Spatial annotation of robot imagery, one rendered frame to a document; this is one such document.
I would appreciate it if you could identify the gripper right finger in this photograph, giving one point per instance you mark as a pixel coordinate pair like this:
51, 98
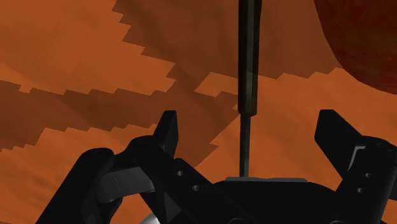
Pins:
350, 145

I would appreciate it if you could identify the dark red apple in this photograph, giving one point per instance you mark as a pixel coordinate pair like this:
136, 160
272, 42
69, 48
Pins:
363, 37

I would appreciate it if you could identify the black screwdriver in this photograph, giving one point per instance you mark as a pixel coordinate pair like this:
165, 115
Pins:
247, 62

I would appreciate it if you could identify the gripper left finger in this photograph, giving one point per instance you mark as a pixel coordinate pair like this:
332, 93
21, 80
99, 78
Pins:
155, 164

